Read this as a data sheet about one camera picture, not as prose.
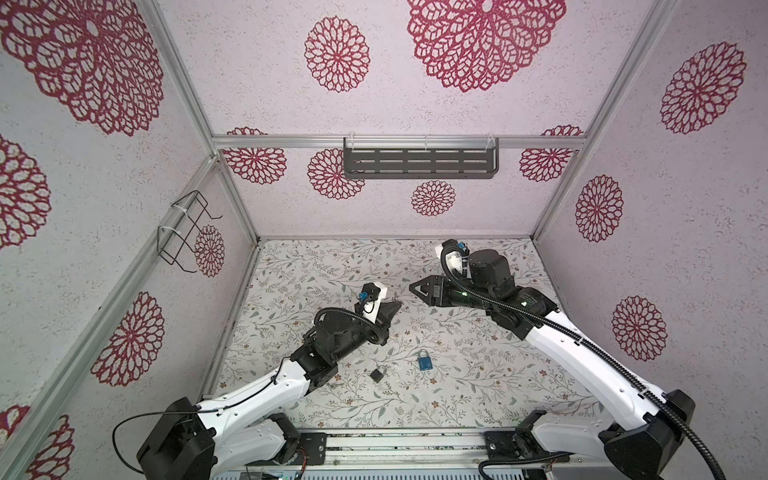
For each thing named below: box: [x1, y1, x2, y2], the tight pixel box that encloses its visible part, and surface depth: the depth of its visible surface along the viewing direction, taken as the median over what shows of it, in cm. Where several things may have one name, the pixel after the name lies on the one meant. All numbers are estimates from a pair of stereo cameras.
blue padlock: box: [418, 348, 433, 371], surface depth 89 cm
